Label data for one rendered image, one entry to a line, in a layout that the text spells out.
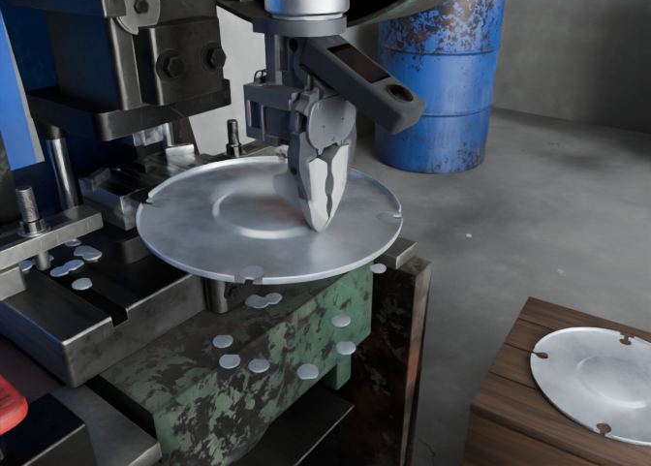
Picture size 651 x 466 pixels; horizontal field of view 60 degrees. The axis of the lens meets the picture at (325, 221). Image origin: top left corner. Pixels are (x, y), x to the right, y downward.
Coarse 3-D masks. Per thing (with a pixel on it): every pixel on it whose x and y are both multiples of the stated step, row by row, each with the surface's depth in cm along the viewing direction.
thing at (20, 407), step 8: (0, 376) 43; (0, 384) 43; (8, 384) 43; (0, 392) 42; (8, 392) 42; (16, 392) 42; (0, 400) 41; (8, 400) 41; (16, 400) 41; (24, 400) 42; (0, 408) 40; (8, 408) 40; (16, 408) 41; (24, 408) 41; (0, 416) 40; (8, 416) 40; (16, 416) 41; (24, 416) 41; (0, 424) 40; (8, 424) 40; (0, 432) 40
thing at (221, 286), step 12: (144, 192) 69; (132, 204) 68; (216, 288) 67; (228, 288) 68; (240, 288) 70; (252, 288) 72; (216, 300) 68; (228, 300) 69; (240, 300) 71; (216, 312) 69
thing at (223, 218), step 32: (256, 160) 76; (160, 192) 67; (192, 192) 67; (224, 192) 67; (256, 192) 66; (352, 192) 68; (384, 192) 69; (160, 224) 60; (192, 224) 60; (224, 224) 60; (256, 224) 59; (288, 224) 60; (352, 224) 61; (384, 224) 61; (160, 256) 54; (192, 256) 55; (224, 256) 55; (256, 256) 55; (288, 256) 55; (320, 256) 55; (352, 256) 55
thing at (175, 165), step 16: (144, 160) 79; (160, 160) 79; (176, 160) 79; (192, 160) 79; (208, 160) 79; (112, 176) 73; (128, 176) 73; (144, 176) 73; (160, 176) 73; (96, 192) 71; (112, 192) 69; (128, 192) 69; (96, 208) 73; (112, 208) 70; (128, 208) 69; (128, 224) 70
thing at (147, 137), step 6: (162, 126) 74; (138, 132) 71; (144, 132) 71; (150, 132) 72; (156, 132) 72; (162, 132) 74; (126, 138) 72; (132, 138) 71; (138, 138) 71; (144, 138) 71; (150, 138) 72; (156, 138) 73; (162, 138) 73; (132, 144) 71; (138, 144) 72; (144, 144) 72
